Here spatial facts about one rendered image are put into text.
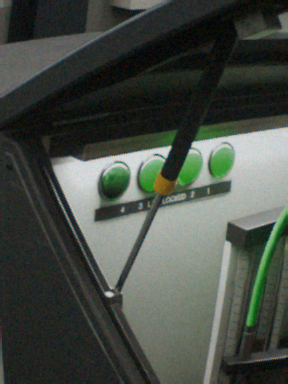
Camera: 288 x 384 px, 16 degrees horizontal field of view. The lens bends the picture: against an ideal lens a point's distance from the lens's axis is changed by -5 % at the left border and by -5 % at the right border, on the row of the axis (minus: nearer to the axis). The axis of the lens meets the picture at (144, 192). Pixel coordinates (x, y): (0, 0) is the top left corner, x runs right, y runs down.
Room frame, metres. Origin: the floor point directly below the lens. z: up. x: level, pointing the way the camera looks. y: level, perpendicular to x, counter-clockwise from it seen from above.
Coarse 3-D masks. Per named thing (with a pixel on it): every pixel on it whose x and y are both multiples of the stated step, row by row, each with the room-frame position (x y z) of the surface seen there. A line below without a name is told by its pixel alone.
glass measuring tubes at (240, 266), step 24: (264, 216) 1.41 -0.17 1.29; (240, 240) 1.36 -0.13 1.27; (264, 240) 1.38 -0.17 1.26; (240, 264) 1.37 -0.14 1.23; (240, 288) 1.37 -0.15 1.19; (264, 288) 1.42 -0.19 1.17; (216, 312) 1.38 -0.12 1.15; (240, 312) 1.37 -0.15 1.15; (264, 312) 1.41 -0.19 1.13; (216, 336) 1.37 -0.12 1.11; (240, 336) 1.40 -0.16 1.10; (264, 336) 1.42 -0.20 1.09; (216, 360) 1.38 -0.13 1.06
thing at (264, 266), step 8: (280, 216) 1.29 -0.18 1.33; (280, 224) 1.29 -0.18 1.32; (272, 232) 1.30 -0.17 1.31; (280, 232) 1.29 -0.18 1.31; (272, 240) 1.30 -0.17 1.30; (272, 248) 1.30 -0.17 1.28; (264, 256) 1.31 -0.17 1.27; (272, 256) 1.30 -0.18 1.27; (264, 264) 1.30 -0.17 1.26; (264, 272) 1.31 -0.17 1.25; (256, 280) 1.31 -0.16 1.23; (264, 280) 1.31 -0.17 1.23; (256, 288) 1.31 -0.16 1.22; (256, 296) 1.31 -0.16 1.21; (256, 304) 1.31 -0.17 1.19; (256, 312) 1.31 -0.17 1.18; (248, 320) 1.31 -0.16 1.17; (248, 328) 1.31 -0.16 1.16
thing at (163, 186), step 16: (224, 32) 0.93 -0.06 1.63; (224, 48) 0.93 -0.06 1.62; (208, 64) 0.95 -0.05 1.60; (224, 64) 0.94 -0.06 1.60; (208, 80) 0.95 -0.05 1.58; (192, 96) 0.97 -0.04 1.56; (208, 96) 0.95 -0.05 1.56; (192, 112) 0.96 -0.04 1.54; (192, 128) 0.97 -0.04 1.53; (176, 144) 0.98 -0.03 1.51; (192, 144) 0.98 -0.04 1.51; (176, 160) 0.98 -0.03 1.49; (160, 176) 0.99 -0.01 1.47; (176, 176) 0.99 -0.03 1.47; (160, 192) 1.00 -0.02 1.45; (144, 224) 1.02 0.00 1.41; (128, 256) 1.04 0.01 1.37; (128, 272) 1.04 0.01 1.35; (112, 288) 1.06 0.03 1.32
